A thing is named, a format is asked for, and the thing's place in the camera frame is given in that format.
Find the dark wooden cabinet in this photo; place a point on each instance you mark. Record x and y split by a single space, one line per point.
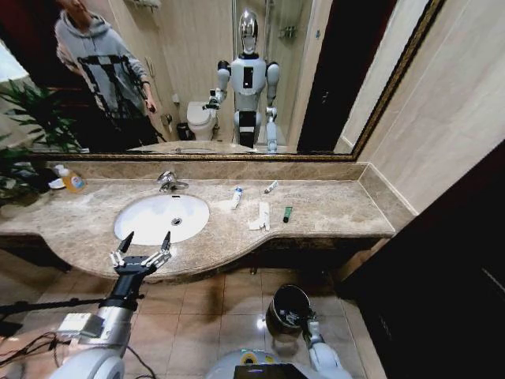
442 284

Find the white blue toothpaste tube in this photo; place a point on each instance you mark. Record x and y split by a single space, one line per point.
236 196

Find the small white dish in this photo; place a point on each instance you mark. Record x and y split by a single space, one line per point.
57 184

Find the chrome faucet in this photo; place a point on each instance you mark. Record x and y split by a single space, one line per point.
169 181

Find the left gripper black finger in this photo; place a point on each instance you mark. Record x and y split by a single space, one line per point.
162 252
120 252

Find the white oval sink basin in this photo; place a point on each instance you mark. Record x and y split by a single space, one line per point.
158 215

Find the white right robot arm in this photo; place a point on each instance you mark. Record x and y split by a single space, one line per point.
328 359

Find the orange soap bottle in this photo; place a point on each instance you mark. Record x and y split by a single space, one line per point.
74 182

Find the black tripod rod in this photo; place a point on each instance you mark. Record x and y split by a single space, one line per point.
51 305

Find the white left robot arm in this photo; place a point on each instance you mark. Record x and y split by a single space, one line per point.
98 361

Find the green black tube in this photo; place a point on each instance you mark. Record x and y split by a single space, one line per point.
287 214

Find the gold framed wall mirror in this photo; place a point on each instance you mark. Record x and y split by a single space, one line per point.
197 79

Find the green leafy plant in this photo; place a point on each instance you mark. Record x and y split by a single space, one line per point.
27 130

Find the small white tube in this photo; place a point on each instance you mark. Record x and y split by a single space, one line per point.
271 186

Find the black round trash bin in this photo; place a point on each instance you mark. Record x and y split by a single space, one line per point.
290 302

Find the white robot front shell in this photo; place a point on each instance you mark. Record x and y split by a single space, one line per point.
225 365

